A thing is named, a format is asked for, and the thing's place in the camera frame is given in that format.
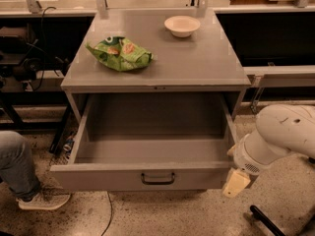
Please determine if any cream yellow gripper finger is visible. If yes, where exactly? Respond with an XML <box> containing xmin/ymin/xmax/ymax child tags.
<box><xmin>222</xmin><ymin>168</ymin><xmax>251</xmax><ymax>198</ymax></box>

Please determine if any grey top drawer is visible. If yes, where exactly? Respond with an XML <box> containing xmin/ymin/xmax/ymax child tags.
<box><xmin>51</xmin><ymin>92</ymin><xmax>236</xmax><ymax>191</ymax></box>

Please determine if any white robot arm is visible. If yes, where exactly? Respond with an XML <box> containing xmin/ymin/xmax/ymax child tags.
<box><xmin>222</xmin><ymin>104</ymin><xmax>315</xmax><ymax>198</ymax></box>

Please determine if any grey drawer cabinet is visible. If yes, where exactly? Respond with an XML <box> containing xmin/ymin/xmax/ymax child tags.
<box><xmin>61</xmin><ymin>8</ymin><xmax>250</xmax><ymax>117</ymax></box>

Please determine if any black chair base leg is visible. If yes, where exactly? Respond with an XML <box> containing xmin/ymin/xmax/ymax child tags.
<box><xmin>250</xmin><ymin>205</ymin><xmax>285</xmax><ymax>236</ymax></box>

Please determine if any white ceramic bowl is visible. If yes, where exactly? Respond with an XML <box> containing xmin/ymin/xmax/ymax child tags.
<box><xmin>164</xmin><ymin>16</ymin><xmax>201</xmax><ymax>38</ymax></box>

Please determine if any green chip bag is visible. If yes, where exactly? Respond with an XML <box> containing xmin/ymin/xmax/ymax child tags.
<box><xmin>86</xmin><ymin>36</ymin><xmax>154</xmax><ymax>72</ymax></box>

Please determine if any white sneaker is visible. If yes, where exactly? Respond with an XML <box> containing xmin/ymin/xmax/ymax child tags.
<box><xmin>17</xmin><ymin>187</ymin><xmax>71</xmax><ymax>210</ymax></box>

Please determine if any person leg in jeans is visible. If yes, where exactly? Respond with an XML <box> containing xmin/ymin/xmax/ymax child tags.
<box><xmin>0</xmin><ymin>131</ymin><xmax>40</xmax><ymax>202</ymax></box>

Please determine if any black machine on shelf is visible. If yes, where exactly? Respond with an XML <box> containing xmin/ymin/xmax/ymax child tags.
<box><xmin>0</xmin><ymin>24</ymin><xmax>71</xmax><ymax>84</ymax></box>

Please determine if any black floor cable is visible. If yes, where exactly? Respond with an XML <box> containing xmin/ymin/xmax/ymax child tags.
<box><xmin>99</xmin><ymin>190</ymin><xmax>114</xmax><ymax>236</ymax></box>

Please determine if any metal workbench frame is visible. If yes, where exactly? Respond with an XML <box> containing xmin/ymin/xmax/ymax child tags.
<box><xmin>0</xmin><ymin>0</ymin><xmax>315</xmax><ymax>116</ymax></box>

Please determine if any wire basket of cans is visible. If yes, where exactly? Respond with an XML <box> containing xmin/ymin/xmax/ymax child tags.
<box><xmin>49</xmin><ymin>132</ymin><xmax>76</xmax><ymax>165</ymax></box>

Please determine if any black hanging cable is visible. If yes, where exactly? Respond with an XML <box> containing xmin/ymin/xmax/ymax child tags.
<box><xmin>31</xmin><ymin>6</ymin><xmax>57</xmax><ymax>92</ymax></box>

